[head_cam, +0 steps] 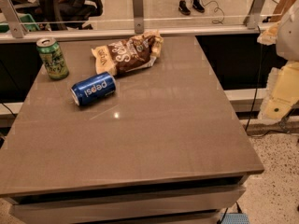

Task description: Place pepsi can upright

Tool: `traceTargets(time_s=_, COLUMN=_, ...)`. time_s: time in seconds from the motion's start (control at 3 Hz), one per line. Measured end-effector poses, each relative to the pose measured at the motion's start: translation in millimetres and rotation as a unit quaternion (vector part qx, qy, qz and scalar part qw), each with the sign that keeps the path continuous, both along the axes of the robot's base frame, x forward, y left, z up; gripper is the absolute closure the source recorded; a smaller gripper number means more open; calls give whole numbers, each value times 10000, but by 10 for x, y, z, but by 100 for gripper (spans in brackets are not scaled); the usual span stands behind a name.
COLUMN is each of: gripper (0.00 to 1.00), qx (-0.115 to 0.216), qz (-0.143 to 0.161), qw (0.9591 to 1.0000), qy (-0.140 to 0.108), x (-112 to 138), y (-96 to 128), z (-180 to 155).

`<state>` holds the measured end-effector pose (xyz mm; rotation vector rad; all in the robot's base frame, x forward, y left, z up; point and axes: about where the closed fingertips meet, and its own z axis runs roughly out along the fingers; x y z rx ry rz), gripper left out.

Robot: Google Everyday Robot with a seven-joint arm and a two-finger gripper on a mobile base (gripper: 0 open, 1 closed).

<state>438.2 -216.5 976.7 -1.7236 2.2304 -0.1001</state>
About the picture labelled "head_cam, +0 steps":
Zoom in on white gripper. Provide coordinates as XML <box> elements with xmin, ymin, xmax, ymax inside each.
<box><xmin>257</xmin><ymin>22</ymin><xmax>299</xmax><ymax>120</ymax></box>

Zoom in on blue pepsi can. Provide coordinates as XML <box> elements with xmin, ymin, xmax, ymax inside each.
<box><xmin>71</xmin><ymin>72</ymin><xmax>116</xmax><ymax>106</ymax></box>

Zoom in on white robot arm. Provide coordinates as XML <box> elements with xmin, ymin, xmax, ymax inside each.
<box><xmin>258</xmin><ymin>4</ymin><xmax>299</xmax><ymax>121</ymax></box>

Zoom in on green soda can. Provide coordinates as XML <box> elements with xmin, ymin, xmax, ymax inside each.
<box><xmin>36</xmin><ymin>37</ymin><xmax>69</xmax><ymax>80</ymax></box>

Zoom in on standing person legs black shoes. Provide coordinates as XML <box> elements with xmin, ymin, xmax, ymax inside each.
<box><xmin>178</xmin><ymin>0</ymin><xmax>206</xmax><ymax>17</ymax></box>

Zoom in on brown chip bag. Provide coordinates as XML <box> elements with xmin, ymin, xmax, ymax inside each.
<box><xmin>92</xmin><ymin>31</ymin><xmax>164</xmax><ymax>76</ymax></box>

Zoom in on grey table drawer front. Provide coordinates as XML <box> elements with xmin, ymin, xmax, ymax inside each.
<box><xmin>10</xmin><ymin>185</ymin><xmax>246</xmax><ymax>224</ymax></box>

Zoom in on blue perforated floor object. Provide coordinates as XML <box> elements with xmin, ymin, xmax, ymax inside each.
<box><xmin>220</xmin><ymin>213</ymin><xmax>250</xmax><ymax>224</ymax></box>

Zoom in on seated person in dark clothes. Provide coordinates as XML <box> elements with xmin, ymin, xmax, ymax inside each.
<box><xmin>39</xmin><ymin>0</ymin><xmax>103</xmax><ymax>31</ymax></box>

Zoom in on glass barrier panel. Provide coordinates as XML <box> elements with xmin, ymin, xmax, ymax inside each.
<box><xmin>11</xmin><ymin>0</ymin><xmax>292</xmax><ymax>36</ymax></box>

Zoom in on green plastic bin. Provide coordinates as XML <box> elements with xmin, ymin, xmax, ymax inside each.
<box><xmin>0</xmin><ymin>14</ymin><xmax>40</xmax><ymax>33</ymax></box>

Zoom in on black hanging cable right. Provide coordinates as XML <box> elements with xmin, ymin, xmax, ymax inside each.
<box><xmin>244</xmin><ymin>25</ymin><xmax>299</xmax><ymax>138</ymax></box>

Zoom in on right metal glass bracket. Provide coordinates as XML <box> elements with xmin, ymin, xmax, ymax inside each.
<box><xmin>243</xmin><ymin>0</ymin><xmax>265</xmax><ymax>29</ymax></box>

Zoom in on metal glass bracket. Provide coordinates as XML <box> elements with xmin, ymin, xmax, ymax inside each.
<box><xmin>133</xmin><ymin>0</ymin><xmax>144</xmax><ymax>34</ymax></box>
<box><xmin>0</xmin><ymin>0</ymin><xmax>26</xmax><ymax>38</ymax></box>
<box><xmin>243</xmin><ymin>0</ymin><xmax>265</xmax><ymax>29</ymax></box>

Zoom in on middle metal glass bracket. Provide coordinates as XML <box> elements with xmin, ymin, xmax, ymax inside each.
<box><xmin>133</xmin><ymin>0</ymin><xmax>144</xmax><ymax>34</ymax></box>

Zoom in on left metal glass bracket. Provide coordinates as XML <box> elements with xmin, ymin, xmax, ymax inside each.
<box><xmin>0</xmin><ymin>0</ymin><xmax>26</xmax><ymax>38</ymax></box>

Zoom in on black cable left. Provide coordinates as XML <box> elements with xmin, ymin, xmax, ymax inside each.
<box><xmin>0</xmin><ymin>100</ymin><xmax>17</xmax><ymax>118</ymax></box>

